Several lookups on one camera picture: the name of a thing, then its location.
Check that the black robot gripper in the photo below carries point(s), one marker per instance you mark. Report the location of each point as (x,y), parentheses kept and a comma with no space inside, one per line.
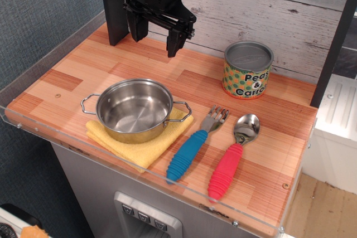
(169,14)

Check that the red handled metal spoon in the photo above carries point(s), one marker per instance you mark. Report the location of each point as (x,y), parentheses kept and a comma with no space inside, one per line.
(245,131)

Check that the stainless steel pot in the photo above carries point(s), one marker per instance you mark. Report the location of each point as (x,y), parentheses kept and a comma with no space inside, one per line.
(135,111)

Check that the peas and carrots can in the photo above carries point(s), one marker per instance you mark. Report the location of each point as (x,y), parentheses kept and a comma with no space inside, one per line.
(246,70)

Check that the yellow folded cloth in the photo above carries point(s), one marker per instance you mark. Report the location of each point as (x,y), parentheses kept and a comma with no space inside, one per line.
(140,156)

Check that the clear acrylic table guard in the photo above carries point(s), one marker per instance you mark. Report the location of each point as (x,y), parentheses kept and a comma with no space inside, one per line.
(46,101)

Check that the grey toy fridge cabinet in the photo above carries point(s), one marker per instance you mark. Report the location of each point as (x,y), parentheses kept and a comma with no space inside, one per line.
(117,204)

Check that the white toy sink unit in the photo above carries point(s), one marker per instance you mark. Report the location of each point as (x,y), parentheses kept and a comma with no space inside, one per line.
(330,155)

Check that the orange object bottom left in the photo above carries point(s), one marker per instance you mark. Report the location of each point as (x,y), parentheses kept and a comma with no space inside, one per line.
(33,232)

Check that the blue handled metal fork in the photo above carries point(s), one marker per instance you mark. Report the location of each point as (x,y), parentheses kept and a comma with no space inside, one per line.
(184,157)

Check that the dark right support post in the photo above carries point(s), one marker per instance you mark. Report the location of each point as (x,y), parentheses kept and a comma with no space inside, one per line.
(336,45)

